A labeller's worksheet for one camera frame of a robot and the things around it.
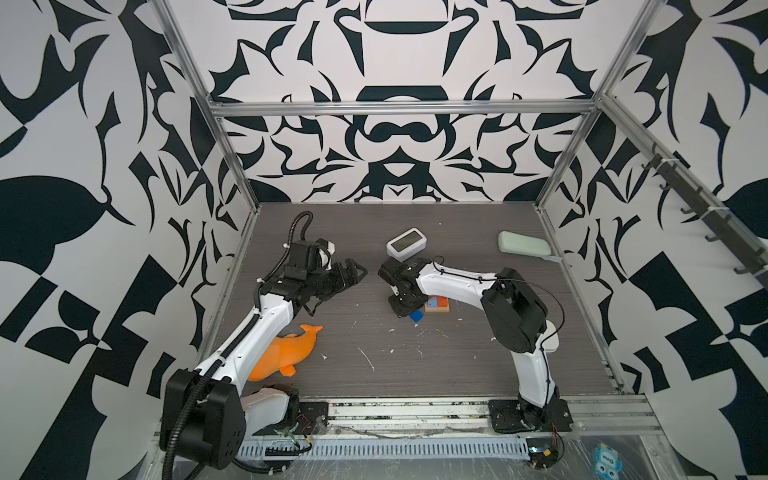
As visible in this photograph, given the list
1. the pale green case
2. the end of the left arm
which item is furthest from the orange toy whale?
the pale green case

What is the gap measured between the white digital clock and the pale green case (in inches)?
11.1

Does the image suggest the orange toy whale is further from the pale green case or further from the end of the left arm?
the pale green case

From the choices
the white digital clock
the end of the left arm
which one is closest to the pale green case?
the white digital clock

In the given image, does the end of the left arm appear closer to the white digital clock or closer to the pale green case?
the white digital clock

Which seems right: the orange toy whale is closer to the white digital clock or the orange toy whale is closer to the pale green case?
the white digital clock

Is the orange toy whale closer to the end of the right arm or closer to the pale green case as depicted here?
the end of the right arm

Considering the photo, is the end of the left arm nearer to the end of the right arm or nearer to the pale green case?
the end of the right arm

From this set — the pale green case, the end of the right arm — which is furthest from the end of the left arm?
the pale green case

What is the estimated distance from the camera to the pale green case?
1.05 meters

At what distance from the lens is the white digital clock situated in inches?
40.9
